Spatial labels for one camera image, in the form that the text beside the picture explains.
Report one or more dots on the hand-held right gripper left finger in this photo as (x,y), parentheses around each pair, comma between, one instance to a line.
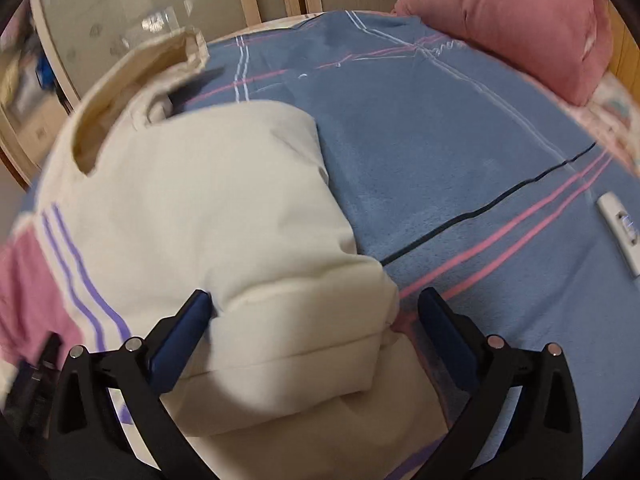
(186,325)

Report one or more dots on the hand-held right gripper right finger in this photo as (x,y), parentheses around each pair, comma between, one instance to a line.
(445,330)

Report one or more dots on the cream and pink hooded jacket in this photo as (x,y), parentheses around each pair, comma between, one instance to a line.
(225,210)

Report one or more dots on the blue striped blanket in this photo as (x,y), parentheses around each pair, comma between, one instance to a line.
(450,160)

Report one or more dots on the white remote control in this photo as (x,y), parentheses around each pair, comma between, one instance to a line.
(617,225)

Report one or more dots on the floral bed sheet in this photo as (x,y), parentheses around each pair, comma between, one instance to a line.
(620,110)

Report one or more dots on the pink quilt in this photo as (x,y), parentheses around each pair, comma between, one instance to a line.
(500,20)

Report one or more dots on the wooden headboard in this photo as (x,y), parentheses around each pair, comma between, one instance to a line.
(622,50)

